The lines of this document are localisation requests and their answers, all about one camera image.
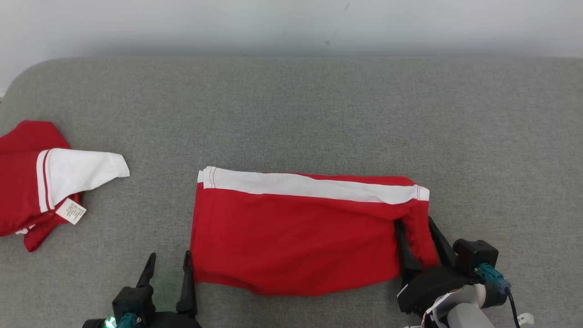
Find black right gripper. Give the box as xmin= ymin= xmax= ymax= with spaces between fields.
xmin=394 ymin=216 xmax=480 ymax=316

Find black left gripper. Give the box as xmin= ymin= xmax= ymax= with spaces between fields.
xmin=137 ymin=250 xmax=202 ymax=328

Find red shorts with white stripe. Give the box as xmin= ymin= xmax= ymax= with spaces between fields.
xmin=190 ymin=166 xmax=440 ymax=297

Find red basketball jersey white sleeves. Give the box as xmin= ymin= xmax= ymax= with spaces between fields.
xmin=0 ymin=120 xmax=130 ymax=252

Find grey fabric sofa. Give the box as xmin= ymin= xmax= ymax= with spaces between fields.
xmin=0 ymin=57 xmax=583 ymax=328

